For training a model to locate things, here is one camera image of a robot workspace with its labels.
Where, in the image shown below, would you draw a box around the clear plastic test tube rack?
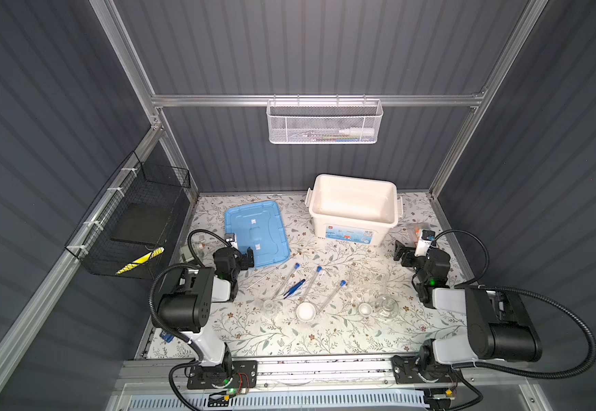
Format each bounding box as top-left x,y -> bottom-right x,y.
346,271 -> 384,304

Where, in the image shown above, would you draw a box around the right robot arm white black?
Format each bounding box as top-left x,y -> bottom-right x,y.
393,241 -> 543,372

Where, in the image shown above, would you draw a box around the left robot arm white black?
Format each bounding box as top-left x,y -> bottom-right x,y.
148,247 -> 255,373

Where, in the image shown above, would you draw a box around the blue plastic bin lid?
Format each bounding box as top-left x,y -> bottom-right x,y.
224,200 -> 290,268

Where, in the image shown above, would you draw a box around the clear glass conical flask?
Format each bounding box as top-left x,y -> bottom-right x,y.
373,285 -> 399,320

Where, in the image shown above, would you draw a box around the blue plastic tweezers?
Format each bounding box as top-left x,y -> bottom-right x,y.
283,279 -> 306,299

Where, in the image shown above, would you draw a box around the small white crucible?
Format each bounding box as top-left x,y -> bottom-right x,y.
358,302 -> 373,318

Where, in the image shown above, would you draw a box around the yellow black striped tape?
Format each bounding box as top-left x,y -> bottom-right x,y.
116,247 -> 164,275

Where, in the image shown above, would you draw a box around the black pad in basket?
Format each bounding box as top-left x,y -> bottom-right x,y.
110,203 -> 171,246

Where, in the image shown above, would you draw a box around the white plastic storage bin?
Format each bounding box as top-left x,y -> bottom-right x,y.
305,174 -> 403,247

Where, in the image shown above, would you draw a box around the blue clip at table edge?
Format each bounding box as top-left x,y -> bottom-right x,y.
159,329 -> 175,344

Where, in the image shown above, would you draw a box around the white tube in mesh basket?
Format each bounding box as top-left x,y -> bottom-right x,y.
337,128 -> 376,140

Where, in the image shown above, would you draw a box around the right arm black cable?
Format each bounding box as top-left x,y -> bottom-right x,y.
433,228 -> 596,381

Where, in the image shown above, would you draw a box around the black wire mesh basket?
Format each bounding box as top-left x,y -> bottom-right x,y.
65,152 -> 192,280

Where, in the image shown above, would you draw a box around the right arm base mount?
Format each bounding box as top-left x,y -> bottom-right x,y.
390,356 -> 457,385

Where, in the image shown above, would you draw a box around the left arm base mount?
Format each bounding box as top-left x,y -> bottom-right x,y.
184,361 -> 259,390

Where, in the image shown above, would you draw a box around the aluminium rail front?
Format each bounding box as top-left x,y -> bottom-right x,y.
117,353 -> 535,394

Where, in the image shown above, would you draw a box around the white wire mesh basket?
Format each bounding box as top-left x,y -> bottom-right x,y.
265,99 -> 384,145

